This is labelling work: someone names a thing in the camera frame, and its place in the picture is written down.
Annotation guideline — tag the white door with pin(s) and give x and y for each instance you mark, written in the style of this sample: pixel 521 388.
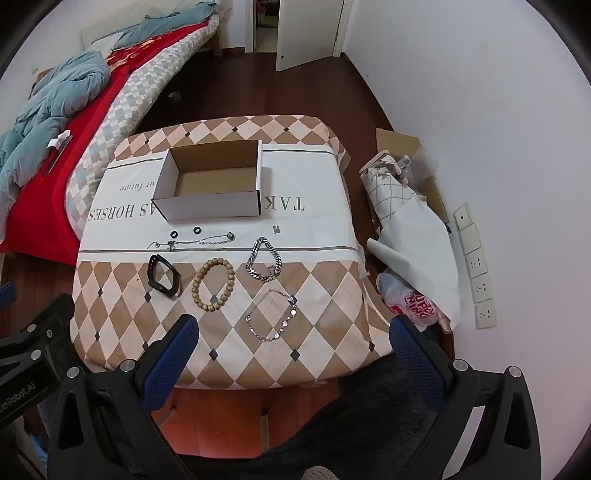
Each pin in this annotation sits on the white door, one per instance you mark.
pixel 309 32

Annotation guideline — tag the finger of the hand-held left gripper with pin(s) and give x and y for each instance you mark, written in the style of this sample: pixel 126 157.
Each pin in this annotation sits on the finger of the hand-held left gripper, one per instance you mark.
pixel 6 300
pixel 41 323

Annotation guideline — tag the checkered tablecloth table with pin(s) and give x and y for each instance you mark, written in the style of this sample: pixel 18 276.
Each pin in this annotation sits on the checkered tablecloth table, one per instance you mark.
pixel 300 300

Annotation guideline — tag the white door frame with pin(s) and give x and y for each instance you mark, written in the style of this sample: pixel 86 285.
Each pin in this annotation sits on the white door frame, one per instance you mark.
pixel 250 27

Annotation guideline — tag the small white paper packet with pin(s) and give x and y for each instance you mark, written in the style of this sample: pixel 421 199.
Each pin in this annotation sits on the small white paper packet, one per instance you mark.
pixel 60 139

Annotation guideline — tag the clear plastic wrap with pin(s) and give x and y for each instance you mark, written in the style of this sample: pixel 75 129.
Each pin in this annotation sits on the clear plastic wrap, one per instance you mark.
pixel 422 164

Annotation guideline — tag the red printed plastic bag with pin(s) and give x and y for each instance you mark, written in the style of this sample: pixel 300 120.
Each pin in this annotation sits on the red printed plastic bag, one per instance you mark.
pixel 415 307

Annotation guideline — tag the white wall socket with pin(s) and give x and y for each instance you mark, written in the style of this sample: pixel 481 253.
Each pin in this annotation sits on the white wall socket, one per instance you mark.
pixel 485 314
pixel 475 263
pixel 480 288

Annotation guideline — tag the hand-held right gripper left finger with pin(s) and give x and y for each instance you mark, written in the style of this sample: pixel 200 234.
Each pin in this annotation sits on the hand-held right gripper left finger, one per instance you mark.
pixel 171 355

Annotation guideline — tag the rolled checkered fabric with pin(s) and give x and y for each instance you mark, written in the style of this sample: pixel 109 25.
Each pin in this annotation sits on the rolled checkered fabric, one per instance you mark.
pixel 388 189

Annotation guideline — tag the white cloth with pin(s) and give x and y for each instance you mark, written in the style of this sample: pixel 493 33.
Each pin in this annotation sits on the white cloth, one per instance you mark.
pixel 425 249

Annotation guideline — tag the bed with checkered sheet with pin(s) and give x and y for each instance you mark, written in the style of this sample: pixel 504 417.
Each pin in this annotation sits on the bed with checkered sheet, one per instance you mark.
pixel 129 101

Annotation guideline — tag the cardboard box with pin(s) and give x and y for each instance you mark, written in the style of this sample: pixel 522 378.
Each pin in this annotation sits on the cardboard box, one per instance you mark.
pixel 207 205

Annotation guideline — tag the grey fuzzy slipper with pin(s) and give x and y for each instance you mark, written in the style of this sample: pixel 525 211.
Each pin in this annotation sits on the grey fuzzy slipper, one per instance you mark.
pixel 321 474

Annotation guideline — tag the flat brown cardboard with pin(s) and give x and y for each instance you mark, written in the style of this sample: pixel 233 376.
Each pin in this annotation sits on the flat brown cardboard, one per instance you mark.
pixel 397 138

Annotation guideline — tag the white blank wall plate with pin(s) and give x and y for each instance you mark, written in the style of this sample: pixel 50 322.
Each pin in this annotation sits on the white blank wall plate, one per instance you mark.
pixel 470 240

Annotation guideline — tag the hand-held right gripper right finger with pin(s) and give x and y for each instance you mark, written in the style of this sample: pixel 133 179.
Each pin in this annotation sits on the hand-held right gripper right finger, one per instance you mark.
pixel 411 355

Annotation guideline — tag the teal blanket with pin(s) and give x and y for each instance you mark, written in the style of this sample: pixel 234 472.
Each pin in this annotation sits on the teal blanket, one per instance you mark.
pixel 175 18

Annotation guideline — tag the dark fuzzy trousers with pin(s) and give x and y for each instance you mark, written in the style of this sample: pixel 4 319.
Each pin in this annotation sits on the dark fuzzy trousers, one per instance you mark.
pixel 360 415

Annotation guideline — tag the thin grey stick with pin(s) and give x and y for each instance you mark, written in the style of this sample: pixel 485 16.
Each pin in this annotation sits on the thin grey stick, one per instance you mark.
pixel 56 159

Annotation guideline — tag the white coaxial wall plate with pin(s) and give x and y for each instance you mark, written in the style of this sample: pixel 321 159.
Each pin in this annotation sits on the white coaxial wall plate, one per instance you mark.
pixel 464 216

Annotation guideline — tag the light blue quilt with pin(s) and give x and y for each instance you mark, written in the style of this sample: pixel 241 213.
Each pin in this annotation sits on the light blue quilt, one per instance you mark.
pixel 60 92

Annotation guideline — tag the bed with red blanket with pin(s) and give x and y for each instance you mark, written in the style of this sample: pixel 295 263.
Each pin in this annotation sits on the bed with red blanket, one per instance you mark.
pixel 55 198

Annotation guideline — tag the black wrist band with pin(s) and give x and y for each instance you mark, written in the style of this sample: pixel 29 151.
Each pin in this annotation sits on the black wrist band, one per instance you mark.
pixel 151 272

